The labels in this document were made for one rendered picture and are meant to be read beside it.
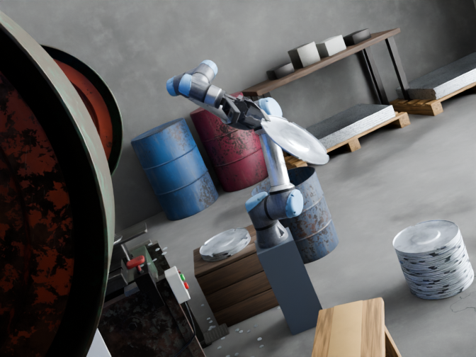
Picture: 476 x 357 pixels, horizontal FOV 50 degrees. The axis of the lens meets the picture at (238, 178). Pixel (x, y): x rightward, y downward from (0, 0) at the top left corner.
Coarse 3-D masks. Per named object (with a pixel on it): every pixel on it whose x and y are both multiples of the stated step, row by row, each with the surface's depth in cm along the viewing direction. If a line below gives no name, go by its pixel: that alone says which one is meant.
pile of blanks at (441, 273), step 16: (400, 256) 227; (416, 256) 219; (432, 256) 216; (448, 256) 218; (464, 256) 223; (416, 272) 223; (432, 272) 219; (448, 272) 218; (464, 272) 223; (416, 288) 228; (432, 288) 222; (448, 288) 220; (464, 288) 221
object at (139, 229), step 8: (144, 224) 227; (128, 232) 224; (136, 232) 219; (144, 232) 217; (120, 240) 218; (128, 240) 216; (120, 248) 218; (112, 256) 218; (120, 256) 219; (128, 256) 220
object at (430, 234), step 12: (408, 228) 243; (420, 228) 238; (432, 228) 234; (444, 228) 229; (456, 228) 225; (396, 240) 237; (408, 240) 232; (420, 240) 227; (432, 240) 223; (444, 240) 220; (408, 252) 222; (420, 252) 217
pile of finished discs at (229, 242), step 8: (224, 232) 295; (232, 232) 290; (240, 232) 285; (248, 232) 281; (208, 240) 293; (216, 240) 289; (224, 240) 282; (232, 240) 278; (240, 240) 274; (248, 240) 276; (200, 248) 286; (208, 248) 282; (216, 248) 277; (224, 248) 273; (232, 248) 270; (240, 248) 270; (208, 256) 272; (216, 256) 269; (224, 256) 268
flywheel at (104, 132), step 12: (72, 72) 238; (72, 84) 240; (84, 84) 240; (84, 96) 243; (96, 96) 242; (96, 108) 243; (108, 108) 253; (96, 120) 245; (108, 120) 245; (108, 132) 246; (108, 144) 247; (108, 156) 248
